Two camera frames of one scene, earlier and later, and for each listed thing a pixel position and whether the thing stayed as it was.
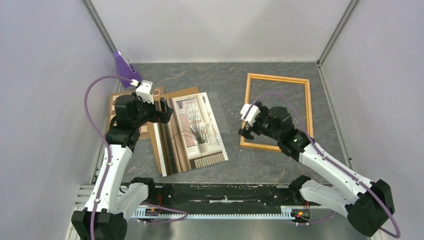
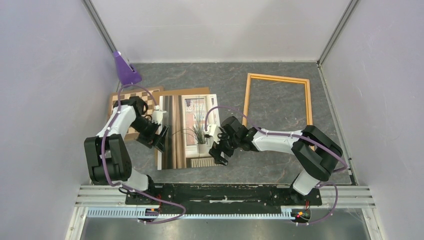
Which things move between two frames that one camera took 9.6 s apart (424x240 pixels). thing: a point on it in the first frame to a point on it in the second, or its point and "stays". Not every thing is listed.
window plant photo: (190, 139) stays
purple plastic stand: (125, 70) stays
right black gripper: (263, 113) to (216, 153)
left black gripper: (162, 116) to (149, 140)
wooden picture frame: (310, 111) stays
